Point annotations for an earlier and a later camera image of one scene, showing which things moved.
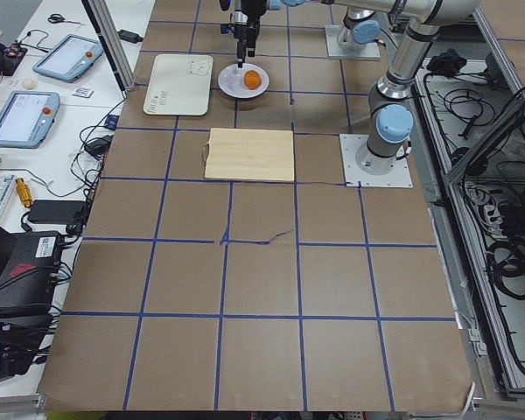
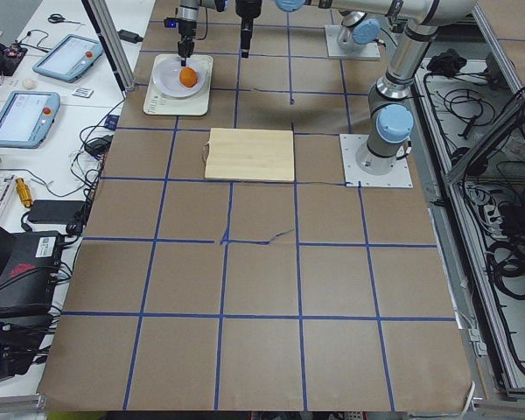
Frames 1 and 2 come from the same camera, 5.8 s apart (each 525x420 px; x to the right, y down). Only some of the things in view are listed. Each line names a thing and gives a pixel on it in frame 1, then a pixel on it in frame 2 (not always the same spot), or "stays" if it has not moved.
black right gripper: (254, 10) → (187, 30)
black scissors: (55, 18) stays
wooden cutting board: (249, 154) stays
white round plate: (231, 80) → (166, 77)
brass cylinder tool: (24, 192) stays
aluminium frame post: (113, 42) stays
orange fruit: (252, 80) → (188, 77)
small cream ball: (28, 84) stays
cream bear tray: (179, 85) stays
